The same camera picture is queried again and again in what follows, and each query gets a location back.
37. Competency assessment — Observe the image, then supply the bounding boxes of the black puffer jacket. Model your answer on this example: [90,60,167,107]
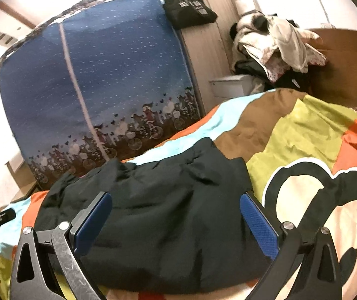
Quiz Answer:
[35,138,271,294]

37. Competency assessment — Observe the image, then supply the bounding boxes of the pile of light clothes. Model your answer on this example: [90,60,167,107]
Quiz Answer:
[231,11,328,83]

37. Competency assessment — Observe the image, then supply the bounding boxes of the small wooden side table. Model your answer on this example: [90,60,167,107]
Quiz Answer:
[4,152,40,203]

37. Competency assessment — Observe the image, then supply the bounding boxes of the white bedside drawer cabinet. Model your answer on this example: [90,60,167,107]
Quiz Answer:
[210,74,255,99]

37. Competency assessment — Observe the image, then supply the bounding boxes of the blue fabric wardrobe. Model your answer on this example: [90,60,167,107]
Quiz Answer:
[0,0,199,190]

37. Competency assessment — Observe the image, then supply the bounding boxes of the wooden headboard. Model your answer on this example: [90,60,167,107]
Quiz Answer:
[307,28,357,107]

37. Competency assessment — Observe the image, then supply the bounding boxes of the wooden wardrobe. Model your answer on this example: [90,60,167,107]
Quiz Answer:
[161,0,245,117]

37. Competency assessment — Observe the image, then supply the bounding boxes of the black tote bag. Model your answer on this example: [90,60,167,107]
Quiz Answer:
[163,0,218,30]

